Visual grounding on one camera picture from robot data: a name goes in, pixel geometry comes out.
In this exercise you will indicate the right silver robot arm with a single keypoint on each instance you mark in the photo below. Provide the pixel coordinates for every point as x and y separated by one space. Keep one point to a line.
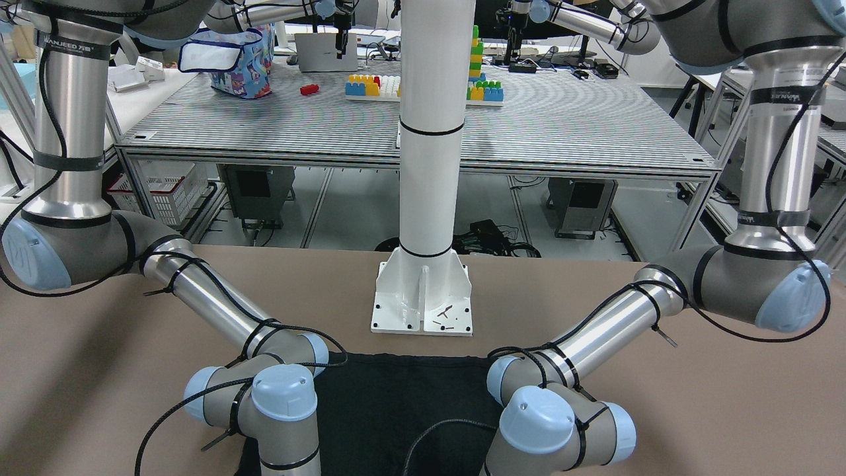
66 235

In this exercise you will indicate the colourful patterned bag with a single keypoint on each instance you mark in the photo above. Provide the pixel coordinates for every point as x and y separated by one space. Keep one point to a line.
240 63

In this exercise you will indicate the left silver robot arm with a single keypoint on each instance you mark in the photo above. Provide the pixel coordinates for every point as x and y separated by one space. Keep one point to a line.
763 274

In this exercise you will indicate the red toy block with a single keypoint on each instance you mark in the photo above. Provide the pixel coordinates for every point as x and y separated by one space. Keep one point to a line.
309 89

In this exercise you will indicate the toy block set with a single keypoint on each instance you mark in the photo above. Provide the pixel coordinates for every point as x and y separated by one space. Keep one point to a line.
440 65

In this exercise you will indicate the black printed t-shirt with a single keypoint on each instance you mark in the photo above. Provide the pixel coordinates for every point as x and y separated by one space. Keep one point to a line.
385 414

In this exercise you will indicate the white central pillar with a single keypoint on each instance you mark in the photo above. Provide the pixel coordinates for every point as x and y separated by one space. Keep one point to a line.
424 288

